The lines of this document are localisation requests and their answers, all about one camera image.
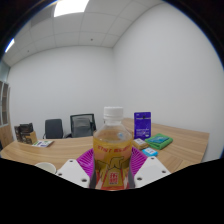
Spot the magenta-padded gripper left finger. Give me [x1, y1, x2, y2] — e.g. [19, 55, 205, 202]
[55, 147, 96, 189]

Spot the upright purple box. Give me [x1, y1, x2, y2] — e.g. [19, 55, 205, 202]
[133, 111, 152, 140]

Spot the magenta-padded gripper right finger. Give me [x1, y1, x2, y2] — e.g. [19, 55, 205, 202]
[128, 146, 172, 189]

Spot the black mesh office chair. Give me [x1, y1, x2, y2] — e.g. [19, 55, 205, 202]
[65, 113, 98, 139]

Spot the ceiling air vent grille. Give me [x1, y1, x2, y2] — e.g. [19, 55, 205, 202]
[30, 3, 56, 27]

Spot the green flat package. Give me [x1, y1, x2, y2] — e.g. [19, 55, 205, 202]
[144, 133, 174, 151]

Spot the dark padded office chair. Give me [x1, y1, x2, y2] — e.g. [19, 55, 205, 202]
[43, 118, 65, 140]

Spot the rectangular ceiling light panel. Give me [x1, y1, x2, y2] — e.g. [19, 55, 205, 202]
[4, 37, 16, 54]
[53, 0, 90, 18]

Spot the small yellow box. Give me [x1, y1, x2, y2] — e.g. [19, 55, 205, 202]
[132, 137, 150, 150]

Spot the large dark printed box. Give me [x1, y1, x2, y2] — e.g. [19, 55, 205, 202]
[19, 122, 38, 145]

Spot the small light blue box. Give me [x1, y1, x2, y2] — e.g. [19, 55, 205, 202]
[141, 147, 159, 158]

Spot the small dark printed box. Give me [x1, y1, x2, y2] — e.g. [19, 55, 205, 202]
[14, 125, 23, 143]

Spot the printed leaflet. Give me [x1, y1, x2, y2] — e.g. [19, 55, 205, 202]
[31, 139, 55, 149]

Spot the yellow-labelled tea drink bottle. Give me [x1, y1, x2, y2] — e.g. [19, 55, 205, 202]
[92, 106, 134, 191]

